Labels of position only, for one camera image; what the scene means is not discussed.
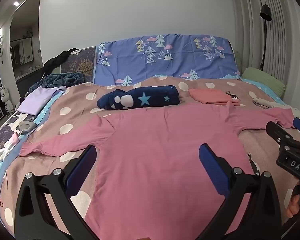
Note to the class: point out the blue tree-print sheet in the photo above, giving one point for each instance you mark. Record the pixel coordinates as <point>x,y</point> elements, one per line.
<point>162,57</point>

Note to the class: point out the black floor lamp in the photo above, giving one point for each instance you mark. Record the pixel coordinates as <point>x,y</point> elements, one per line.
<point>265,30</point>

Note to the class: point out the dark tree-print bed sheet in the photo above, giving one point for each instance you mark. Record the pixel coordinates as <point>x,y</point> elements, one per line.
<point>0,135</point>

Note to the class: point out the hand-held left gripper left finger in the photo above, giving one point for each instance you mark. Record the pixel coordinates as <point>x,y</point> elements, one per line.
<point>83,164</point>

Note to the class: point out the grey small cloth item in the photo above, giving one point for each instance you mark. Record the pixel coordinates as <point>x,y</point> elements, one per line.
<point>26,127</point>

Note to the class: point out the white pleated curtain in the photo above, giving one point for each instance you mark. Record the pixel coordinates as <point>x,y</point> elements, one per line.
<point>285,42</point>

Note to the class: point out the green pillow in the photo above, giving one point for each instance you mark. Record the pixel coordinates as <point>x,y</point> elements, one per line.
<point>263,80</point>

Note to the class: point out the black garment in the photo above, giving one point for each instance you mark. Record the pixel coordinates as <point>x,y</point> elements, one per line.
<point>56,61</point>

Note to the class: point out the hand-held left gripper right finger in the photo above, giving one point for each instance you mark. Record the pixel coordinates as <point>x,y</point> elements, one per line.
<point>212,167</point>

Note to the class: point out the person's right hand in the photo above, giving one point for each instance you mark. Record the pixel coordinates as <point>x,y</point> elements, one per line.
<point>293,202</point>

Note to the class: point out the navy star-print fleece garment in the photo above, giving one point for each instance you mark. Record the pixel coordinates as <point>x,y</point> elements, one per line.
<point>140,97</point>

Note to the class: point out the white rabbit figure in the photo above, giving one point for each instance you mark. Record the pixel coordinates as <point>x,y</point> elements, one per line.
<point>7,100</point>

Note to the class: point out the lilac folded cloth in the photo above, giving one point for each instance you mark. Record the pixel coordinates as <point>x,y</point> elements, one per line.
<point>36,100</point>

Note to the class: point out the beige folded clothes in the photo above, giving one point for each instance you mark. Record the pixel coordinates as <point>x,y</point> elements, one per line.
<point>272,104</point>

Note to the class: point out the dark teal fleece blanket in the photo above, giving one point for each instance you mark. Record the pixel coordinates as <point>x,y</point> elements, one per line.
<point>62,80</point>

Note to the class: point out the salmon folded garment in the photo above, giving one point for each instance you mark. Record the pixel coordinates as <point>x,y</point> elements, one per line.
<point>210,95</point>

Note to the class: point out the pink polka-dot bed cover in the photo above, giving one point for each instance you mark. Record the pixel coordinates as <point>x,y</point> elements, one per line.
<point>72,100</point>

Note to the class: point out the pink long-sleeve shirt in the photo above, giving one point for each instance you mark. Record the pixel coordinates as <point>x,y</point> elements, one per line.
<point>160,140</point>

